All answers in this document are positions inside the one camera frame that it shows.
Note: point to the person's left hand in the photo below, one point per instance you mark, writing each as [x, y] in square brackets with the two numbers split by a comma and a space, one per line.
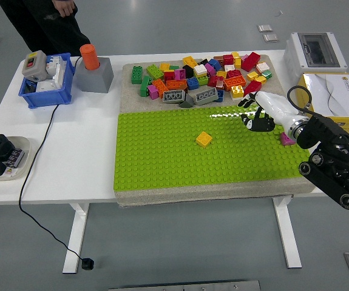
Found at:
[66, 7]

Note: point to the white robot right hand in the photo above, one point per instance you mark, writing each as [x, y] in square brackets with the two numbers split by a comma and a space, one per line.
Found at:
[277, 107]

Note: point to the pink toy brick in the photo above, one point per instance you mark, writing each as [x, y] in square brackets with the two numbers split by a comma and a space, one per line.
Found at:
[245, 57]
[285, 140]
[153, 91]

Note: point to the yellow toy brick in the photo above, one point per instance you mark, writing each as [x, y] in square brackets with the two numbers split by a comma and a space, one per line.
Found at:
[252, 75]
[190, 61]
[204, 139]
[260, 79]
[221, 73]
[164, 66]
[237, 62]
[235, 54]

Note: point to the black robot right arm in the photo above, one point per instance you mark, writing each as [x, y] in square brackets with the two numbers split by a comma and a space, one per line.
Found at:
[326, 130]

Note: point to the orange cylinder button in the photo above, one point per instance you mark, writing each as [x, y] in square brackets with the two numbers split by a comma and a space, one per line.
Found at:
[90, 57]

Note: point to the long red toy brick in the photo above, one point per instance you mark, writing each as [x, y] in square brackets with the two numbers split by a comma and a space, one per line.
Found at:
[250, 61]
[253, 86]

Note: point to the person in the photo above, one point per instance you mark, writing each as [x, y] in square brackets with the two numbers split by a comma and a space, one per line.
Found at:
[40, 30]

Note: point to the green and white brick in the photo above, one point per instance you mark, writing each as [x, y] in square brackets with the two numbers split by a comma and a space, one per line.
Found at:
[266, 73]

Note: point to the white and orange brick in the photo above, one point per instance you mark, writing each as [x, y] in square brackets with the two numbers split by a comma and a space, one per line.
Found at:
[262, 67]

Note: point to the white and yellow brick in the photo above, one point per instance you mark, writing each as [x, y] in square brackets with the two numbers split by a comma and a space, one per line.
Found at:
[237, 91]

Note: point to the long orange toy brick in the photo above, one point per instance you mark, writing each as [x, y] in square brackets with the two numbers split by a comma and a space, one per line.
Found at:
[176, 85]
[235, 82]

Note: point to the white electrical distribution box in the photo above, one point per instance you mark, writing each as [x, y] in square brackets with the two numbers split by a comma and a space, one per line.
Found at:
[295, 60]

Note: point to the blue toy brick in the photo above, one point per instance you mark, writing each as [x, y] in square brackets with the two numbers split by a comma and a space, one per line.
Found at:
[214, 63]
[192, 83]
[219, 95]

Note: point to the brown toy brick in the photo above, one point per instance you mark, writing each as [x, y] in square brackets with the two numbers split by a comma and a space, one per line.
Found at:
[218, 57]
[220, 85]

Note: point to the white toy brick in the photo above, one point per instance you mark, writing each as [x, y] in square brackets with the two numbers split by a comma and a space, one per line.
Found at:
[229, 68]
[200, 70]

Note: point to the yellow and white carton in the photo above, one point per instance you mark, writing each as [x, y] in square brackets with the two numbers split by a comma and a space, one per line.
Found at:
[338, 88]

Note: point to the white circuit breaker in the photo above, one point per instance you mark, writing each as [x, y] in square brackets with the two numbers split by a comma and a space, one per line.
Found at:
[57, 72]

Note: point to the grey toy brick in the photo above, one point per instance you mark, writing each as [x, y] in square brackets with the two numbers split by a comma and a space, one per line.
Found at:
[206, 96]
[173, 96]

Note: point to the magenta toy brick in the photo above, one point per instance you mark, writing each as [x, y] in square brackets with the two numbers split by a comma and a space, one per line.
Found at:
[180, 73]
[210, 69]

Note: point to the grey block base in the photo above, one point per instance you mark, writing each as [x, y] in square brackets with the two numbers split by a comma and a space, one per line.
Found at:
[95, 80]

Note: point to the light green toy brick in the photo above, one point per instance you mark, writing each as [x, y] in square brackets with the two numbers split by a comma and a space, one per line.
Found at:
[154, 71]
[203, 79]

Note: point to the black toy brick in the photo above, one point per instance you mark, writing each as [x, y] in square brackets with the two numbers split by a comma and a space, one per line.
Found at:
[204, 62]
[187, 69]

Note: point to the dark grey sloped brick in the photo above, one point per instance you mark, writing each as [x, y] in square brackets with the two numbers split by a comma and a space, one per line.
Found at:
[187, 103]

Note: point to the blue plastic bin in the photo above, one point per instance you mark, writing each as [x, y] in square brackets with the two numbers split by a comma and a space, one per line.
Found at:
[45, 98]

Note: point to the dark green toy brick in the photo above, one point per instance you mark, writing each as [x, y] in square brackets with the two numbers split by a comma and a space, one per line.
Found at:
[137, 74]
[174, 67]

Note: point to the long green toy brick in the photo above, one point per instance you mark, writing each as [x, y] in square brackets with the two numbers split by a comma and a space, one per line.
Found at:
[145, 85]

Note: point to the grey-brown foam mat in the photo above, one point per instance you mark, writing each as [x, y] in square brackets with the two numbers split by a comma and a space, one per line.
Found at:
[128, 100]

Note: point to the green studded baseplate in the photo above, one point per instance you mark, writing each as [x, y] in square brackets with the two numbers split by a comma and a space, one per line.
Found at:
[162, 151]

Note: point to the white table leg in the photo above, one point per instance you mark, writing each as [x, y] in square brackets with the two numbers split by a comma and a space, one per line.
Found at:
[74, 242]
[286, 236]

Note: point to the white oval tray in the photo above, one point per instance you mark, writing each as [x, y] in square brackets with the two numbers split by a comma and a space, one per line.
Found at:
[22, 142]

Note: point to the small printed card pack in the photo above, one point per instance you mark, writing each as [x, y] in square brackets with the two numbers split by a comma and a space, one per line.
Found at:
[15, 157]

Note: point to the white warning label card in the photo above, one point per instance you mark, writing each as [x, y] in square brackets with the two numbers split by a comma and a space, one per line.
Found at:
[11, 172]

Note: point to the long metal floor strip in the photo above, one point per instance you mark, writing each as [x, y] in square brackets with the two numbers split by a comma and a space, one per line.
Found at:
[183, 285]

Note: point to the black power plug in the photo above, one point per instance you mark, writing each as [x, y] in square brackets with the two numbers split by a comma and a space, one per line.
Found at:
[88, 264]

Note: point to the grey push-button switch box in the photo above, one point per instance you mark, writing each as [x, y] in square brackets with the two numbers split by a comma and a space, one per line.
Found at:
[39, 65]

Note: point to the white switch plate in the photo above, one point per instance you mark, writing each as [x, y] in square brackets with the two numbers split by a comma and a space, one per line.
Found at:
[46, 85]

